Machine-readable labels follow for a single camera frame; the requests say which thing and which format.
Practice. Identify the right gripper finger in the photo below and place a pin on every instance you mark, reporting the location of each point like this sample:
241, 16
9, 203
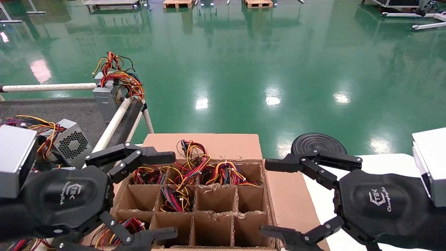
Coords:
282, 238
278, 164

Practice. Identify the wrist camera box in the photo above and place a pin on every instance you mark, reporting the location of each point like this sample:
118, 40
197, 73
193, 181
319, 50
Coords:
15, 157
432, 164

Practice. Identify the brown cardboard box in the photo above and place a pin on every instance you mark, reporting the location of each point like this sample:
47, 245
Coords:
226, 146

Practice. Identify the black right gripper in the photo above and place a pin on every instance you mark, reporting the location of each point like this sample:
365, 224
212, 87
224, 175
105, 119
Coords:
383, 205

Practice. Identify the power supply with fan grille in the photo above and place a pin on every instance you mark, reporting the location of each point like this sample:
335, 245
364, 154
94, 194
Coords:
71, 143

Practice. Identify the grey platform table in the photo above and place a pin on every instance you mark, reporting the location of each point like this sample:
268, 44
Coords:
111, 2

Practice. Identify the white table leg frame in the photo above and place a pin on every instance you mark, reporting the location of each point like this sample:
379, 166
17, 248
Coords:
14, 21

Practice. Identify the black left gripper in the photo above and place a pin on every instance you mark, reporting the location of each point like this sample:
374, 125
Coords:
69, 198

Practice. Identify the dark equipment case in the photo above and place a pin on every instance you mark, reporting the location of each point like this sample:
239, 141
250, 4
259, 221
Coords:
400, 2

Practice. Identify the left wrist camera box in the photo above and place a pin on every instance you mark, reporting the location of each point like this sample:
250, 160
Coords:
15, 157

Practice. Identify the white pipe frame cart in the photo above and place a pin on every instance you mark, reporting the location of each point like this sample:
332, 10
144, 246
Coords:
115, 122

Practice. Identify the cardboard divider grid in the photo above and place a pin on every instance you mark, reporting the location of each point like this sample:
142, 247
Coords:
216, 198

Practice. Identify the black round ribbed disc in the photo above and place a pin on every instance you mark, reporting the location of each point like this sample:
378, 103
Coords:
317, 141

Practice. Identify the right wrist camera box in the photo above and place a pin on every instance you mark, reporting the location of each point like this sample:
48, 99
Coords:
432, 164

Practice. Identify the white metal floor frame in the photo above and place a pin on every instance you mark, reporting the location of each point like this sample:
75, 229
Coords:
428, 26

